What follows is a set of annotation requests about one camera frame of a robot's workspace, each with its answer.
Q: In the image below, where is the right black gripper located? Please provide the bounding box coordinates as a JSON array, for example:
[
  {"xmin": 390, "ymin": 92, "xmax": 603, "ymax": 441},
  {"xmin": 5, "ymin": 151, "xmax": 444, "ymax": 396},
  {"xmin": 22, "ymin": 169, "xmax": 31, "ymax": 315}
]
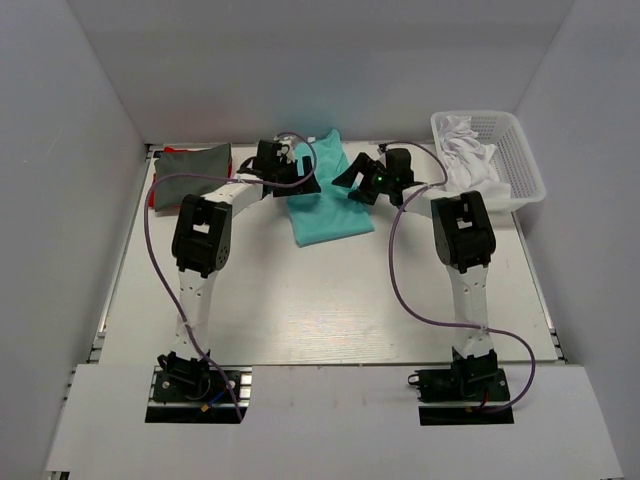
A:
[{"xmin": 333, "ymin": 153, "xmax": 394, "ymax": 206}]

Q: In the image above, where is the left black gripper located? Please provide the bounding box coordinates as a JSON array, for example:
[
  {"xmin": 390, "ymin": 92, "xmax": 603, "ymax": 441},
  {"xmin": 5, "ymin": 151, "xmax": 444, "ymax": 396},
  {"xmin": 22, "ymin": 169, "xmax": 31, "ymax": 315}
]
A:
[{"xmin": 272, "ymin": 155, "xmax": 321, "ymax": 197}]

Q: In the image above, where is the teal polo shirt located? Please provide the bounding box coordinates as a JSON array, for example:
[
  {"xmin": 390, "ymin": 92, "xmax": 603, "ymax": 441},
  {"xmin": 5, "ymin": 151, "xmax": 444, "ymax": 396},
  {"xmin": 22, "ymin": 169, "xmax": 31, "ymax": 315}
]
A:
[{"xmin": 287, "ymin": 129, "xmax": 374, "ymax": 247}]

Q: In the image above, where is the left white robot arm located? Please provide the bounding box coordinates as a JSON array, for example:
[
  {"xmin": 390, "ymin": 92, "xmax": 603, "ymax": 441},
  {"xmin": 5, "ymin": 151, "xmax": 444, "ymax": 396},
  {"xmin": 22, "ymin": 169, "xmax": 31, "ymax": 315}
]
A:
[{"xmin": 171, "ymin": 133, "xmax": 321, "ymax": 360}]

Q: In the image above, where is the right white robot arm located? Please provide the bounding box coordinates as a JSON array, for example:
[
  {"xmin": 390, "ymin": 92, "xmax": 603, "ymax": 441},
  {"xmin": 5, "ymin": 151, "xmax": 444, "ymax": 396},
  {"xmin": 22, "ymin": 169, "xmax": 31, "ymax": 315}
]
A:
[{"xmin": 332, "ymin": 144, "xmax": 496, "ymax": 361}]

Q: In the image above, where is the crumpled white t shirt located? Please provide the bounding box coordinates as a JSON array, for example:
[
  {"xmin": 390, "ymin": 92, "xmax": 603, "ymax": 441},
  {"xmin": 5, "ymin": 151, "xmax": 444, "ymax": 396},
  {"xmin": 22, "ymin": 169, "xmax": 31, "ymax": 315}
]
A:
[{"xmin": 437, "ymin": 115, "xmax": 511, "ymax": 200}]

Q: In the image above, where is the folded grey t shirt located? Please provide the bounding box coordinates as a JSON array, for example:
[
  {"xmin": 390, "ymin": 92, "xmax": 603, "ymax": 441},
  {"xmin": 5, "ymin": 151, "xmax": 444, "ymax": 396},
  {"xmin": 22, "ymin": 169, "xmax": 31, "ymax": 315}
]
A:
[{"xmin": 152, "ymin": 142, "xmax": 233, "ymax": 214}]

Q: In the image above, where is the folded red t shirt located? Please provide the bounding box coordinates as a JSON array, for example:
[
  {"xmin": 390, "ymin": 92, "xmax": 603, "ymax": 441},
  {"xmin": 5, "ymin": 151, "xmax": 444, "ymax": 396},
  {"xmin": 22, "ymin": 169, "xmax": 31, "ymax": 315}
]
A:
[{"xmin": 146, "ymin": 145, "xmax": 236, "ymax": 210}]

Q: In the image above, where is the white plastic basket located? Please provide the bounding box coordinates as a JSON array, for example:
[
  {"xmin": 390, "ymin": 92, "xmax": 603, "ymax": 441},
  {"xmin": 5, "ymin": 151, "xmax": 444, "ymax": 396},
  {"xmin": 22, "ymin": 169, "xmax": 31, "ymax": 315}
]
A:
[{"xmin": 431, "ymin": 110, "xmax": 546, "ymax": 212}]

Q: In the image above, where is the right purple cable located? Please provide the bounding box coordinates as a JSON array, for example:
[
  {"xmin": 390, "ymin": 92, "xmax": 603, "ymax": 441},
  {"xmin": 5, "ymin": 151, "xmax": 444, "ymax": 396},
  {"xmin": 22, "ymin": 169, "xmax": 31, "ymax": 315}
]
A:
[{"xmin": 377, "ymin": 141, "xmax": 537, "ymax": 414}]

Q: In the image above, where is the purple cable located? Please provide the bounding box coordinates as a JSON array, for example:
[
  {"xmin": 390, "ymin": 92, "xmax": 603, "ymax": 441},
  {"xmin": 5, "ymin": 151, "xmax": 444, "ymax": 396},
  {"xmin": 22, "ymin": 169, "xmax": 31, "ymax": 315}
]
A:
[
  {"xmin": 144, "ymin": 132, "xmax": 316, "ymax": 421},
  {"xmin": 377, "ymin": 141, "xmax": 537, "ymax": 414}
]

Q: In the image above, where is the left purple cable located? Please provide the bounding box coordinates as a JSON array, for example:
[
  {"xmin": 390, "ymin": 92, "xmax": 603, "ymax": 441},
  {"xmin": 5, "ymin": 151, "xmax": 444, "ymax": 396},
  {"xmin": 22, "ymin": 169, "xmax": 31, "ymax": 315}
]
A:
[{"xmin": 144, "ymin": 132, "xmax": 316, "ymax": 421}]

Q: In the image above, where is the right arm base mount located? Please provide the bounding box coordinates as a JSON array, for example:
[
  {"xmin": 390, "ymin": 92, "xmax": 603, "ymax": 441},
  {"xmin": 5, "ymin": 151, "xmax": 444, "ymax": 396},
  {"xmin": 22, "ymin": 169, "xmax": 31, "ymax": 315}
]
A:
[{"xmin": 407, "ymin": 350, "xmax": 514, "ymax": 426}]

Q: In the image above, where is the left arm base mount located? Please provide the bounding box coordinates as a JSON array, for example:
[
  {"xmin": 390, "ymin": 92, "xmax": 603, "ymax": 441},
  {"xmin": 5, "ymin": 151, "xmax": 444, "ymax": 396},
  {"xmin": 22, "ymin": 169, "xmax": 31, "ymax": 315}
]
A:
[{"xmin": 145, "ymin": 352, "xmax": 252, "ymax": 425}]

